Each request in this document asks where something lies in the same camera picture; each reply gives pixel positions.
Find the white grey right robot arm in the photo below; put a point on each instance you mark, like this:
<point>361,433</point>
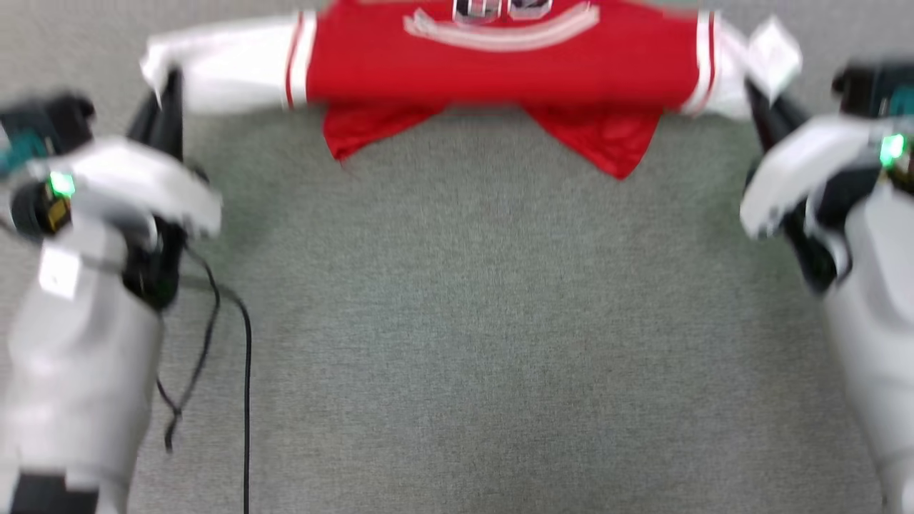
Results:
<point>878,335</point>

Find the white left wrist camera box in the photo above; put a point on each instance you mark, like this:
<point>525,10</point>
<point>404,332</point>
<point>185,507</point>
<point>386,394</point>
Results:
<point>136,178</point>

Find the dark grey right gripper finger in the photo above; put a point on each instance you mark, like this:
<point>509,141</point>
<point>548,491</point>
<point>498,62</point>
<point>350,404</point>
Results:
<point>794,118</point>
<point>758,107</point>

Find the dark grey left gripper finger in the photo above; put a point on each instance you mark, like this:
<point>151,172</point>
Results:
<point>174,114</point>
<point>146,121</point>

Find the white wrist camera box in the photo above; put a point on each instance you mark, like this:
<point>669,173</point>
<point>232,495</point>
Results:
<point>136,178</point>
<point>800,171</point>

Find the red and white jersey shirt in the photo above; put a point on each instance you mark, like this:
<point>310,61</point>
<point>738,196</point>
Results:
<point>500,64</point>

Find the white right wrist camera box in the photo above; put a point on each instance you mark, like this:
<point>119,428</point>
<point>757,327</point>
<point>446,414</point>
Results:
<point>800,171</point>

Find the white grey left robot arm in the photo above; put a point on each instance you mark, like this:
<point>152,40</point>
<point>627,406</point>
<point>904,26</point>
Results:
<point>71,371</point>

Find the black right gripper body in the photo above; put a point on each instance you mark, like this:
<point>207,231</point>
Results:
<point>828,228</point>

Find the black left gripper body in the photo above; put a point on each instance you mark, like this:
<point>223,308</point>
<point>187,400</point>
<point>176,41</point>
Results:
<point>153,275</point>

